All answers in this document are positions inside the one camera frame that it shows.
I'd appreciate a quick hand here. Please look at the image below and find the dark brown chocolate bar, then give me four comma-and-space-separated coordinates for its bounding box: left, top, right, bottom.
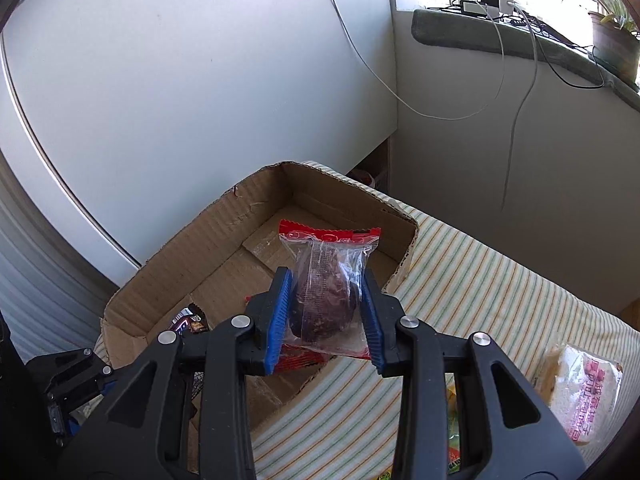
167, 305, 208, 336

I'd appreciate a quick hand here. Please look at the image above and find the plant pot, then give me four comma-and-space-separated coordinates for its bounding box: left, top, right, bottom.
590, 12, 640, 83

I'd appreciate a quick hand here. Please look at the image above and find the black flat device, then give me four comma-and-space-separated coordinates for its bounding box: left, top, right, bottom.
520, 15, 576, 46

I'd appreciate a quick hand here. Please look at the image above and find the sliced bread packet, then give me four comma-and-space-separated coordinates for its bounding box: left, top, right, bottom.
532, 342, 625, 448

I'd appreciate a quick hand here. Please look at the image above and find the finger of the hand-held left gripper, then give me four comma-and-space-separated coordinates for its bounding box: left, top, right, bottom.
27, 347, 118, 398
47, 394, 103, 441

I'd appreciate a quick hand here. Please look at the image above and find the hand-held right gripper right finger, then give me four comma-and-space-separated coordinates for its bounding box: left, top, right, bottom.
361, 269, 588, 480

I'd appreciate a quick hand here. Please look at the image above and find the white wardrobe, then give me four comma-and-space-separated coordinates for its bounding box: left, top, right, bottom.
0, 0, 398, 276

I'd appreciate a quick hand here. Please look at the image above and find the thin white cable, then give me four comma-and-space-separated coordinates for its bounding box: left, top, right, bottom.
500, 2, 541, 208

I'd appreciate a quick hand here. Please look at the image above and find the green plant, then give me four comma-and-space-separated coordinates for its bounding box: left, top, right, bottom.
547, 0, 640, 36

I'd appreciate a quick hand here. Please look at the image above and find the white ribbed panel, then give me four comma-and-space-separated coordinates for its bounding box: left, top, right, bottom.
0, 160, 121, 356

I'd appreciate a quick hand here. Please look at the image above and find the long white cable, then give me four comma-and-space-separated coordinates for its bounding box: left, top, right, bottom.
314, 0, 506, 121

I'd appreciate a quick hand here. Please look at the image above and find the clear red-edged cake packet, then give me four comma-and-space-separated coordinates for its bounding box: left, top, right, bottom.
277, 219, 382, 361
244, 294, 329, 373

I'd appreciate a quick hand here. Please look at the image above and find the black cable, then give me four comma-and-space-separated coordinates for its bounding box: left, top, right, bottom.
427, 5, 608, 91

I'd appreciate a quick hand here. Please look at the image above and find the cardboard box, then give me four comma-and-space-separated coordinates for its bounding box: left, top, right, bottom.
100, 160, 420, 476

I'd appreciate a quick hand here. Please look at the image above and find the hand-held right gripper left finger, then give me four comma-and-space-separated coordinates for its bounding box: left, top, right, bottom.
57, 266, 293, 480

